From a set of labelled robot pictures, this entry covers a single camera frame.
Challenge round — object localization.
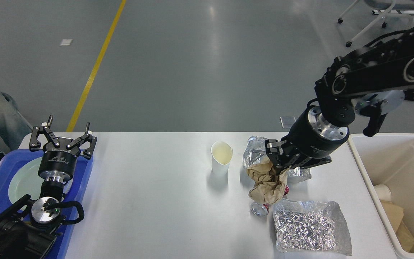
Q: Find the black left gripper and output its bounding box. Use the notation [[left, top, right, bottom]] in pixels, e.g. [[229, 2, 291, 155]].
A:
[[29, 115, 97, 182]]

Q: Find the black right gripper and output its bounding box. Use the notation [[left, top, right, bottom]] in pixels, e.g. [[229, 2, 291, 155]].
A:
[[265, 106, 350, 176]]

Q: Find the brown paper ball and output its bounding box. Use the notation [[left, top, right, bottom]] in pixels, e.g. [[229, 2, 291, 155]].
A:
[[246, 158, 289, 204]]

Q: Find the mint green plate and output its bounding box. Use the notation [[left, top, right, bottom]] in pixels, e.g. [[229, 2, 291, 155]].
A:
[[8, 157, 74, 204]]

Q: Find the aluminium foil sheet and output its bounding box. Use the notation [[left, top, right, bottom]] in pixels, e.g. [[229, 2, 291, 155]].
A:
[[273, 199, 352, 256]]

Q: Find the brown paper bag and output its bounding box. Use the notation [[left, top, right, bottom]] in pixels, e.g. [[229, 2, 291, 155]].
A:
[[381, 200, 414, 252]]

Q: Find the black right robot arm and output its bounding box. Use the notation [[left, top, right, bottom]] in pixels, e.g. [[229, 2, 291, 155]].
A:
[[265, 27, 414, 176]]

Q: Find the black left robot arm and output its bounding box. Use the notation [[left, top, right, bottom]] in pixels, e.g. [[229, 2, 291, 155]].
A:
[[0, 115, 97, 259]]

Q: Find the aluminium foil tray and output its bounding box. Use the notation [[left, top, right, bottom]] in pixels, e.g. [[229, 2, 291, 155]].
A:
[[243, 136, 312, 183]]

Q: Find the crushed red can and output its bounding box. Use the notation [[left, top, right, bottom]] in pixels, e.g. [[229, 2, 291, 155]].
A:
[[249, 184, 289, 217]]

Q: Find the white paper cup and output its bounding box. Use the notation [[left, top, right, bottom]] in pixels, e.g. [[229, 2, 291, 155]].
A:
[[211, 141, 233, 176]]

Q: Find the white cup in bin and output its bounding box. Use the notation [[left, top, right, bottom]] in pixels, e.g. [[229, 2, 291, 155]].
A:
[[373, 184, 392, 202]]

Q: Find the white plastic bin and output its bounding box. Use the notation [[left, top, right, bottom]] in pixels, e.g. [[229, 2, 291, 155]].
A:
[[347, 133, 414, 259]]

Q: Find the white table foot bar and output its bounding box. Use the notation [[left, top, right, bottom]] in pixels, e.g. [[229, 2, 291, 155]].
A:
[[372, 9, 414, 16]]

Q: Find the white office chair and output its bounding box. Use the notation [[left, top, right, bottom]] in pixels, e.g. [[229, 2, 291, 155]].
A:
[[345, 0, 414, 47]]

